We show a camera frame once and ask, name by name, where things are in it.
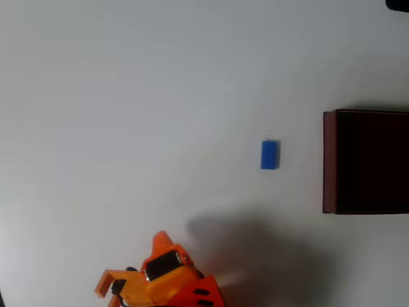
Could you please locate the dark red box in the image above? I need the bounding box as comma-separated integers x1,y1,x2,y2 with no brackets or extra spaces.
322,109,409,216

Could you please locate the small blue block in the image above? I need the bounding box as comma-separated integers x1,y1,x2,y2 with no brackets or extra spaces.
260,139,282,171

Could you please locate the black object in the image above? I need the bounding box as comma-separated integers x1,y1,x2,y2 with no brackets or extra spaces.
385,0,409,13

